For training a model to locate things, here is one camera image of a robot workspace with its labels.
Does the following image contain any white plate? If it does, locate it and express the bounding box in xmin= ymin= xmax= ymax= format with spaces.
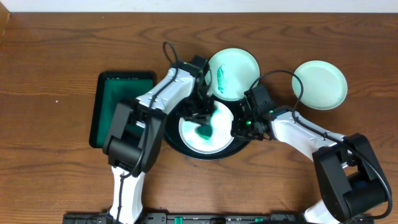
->
xmin=178 ymin=101 xmax=234 ymax=154

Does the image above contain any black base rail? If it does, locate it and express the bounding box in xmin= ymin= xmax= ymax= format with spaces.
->
xmin=62 ymin=213 xmax=308 ymax=224

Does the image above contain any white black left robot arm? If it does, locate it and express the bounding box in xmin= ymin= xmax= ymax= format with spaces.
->
xmin=103 ymin=61 xmax=215 ymax=223

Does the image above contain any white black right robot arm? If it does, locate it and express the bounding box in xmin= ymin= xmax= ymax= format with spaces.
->
xmin=231 ymin=96 xmax=392 ymax=223

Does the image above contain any round black tray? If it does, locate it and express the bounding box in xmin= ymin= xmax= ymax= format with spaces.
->
xmin=165 ymin=95 xmax=249 ymax=160

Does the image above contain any green plate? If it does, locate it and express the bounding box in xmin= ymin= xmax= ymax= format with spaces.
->
xmin=205 ymin=48 xmax=260 ymax=101
xmin=294 ymin=60 xmax=348 ymax=110

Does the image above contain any green sponge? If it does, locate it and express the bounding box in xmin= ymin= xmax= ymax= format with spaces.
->
xmin=195 ymin=124 xmax=213 ymax=140

